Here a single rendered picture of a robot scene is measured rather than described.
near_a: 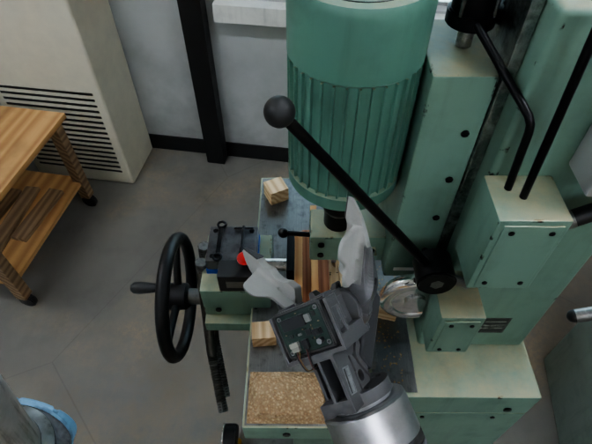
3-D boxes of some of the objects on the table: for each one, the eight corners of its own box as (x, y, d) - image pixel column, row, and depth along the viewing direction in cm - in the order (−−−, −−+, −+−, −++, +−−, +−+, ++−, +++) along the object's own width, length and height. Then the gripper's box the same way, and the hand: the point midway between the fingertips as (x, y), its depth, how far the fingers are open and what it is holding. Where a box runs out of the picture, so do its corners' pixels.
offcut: (263, 193, 115) (262, 181, 112) (281, 187, 116) (280, 176, 114) (271, 205, 113) (270, 194, 110) (288, 199, 114) (288, 188, 111)
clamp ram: (260, 259, 102) (257, 233, 95) (294, 259, 102) (294, 233, 95) (257, 295, 96) (254, 270, 89) (294, 295, 96) (293, 270, 89)
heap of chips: (249, 372, 86) (248, 363, 83) (327, 373, 86) (328, 364, 83) (246, 423, 81) (244, 416, 78) (329, 424, 80) (330, 417, 78)
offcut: (276, 345, 90) (276, 337, 87) (253, 347, 89) (251, 339, 87) (275, 329, 92) (275, 320, 89) (252, 330, 92) (251, 321, 89)
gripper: (437, 397, 41) (344, 188, 43) (263, 438, 50) (195, 264, 52) (455, 361, 48) (375, 185, 51) (302, 403, 58) (240, 252, 60)
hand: (296, 222), depth 54 cm, fingers open, 14 cm apart
